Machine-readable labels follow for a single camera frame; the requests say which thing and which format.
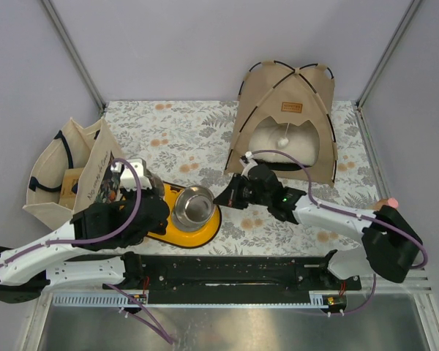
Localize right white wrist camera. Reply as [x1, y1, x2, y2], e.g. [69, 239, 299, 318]
[239, 151, 258, 177]

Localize stainless steel bowl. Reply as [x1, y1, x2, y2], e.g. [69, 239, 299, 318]
[171, 186, 215, 233]

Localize orange drink bottle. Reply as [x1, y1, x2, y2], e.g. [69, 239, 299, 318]
[374, 197, 399, 211]

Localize black tent pole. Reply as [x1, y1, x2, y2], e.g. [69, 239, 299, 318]
[226, 62, 337, 180]
[238, 60, 335, 114]

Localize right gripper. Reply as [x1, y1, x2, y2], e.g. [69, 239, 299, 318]
[214, 173, 271, 210]

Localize beige pet tent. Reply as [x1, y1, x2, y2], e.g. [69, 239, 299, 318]
[223, 60, 338, 188]

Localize yellow double bowl holder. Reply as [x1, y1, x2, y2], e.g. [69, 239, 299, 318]
[147, 182, 222, 249]

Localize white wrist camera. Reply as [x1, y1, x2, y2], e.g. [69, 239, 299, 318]
[110, 159, 153, 191]
[239, 151, 258, 177]

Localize white fluffy cushion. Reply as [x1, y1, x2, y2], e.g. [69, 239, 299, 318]
[248, 117, 320, 166]

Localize cream tote bag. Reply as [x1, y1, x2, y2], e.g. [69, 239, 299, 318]
[23, 118, 124, 230]

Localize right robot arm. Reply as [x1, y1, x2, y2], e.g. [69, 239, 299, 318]
[214, 165, 426, 290]

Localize white pompom toy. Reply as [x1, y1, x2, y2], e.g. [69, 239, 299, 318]
[277, 137, 289, 148]

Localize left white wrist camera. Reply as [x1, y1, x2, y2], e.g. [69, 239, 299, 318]
[110, 159, 153, 191]

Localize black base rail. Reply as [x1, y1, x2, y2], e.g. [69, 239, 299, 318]
[116, 252, 361, 305]

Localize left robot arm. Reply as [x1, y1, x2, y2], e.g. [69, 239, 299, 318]
[0, 184, 170, 303]

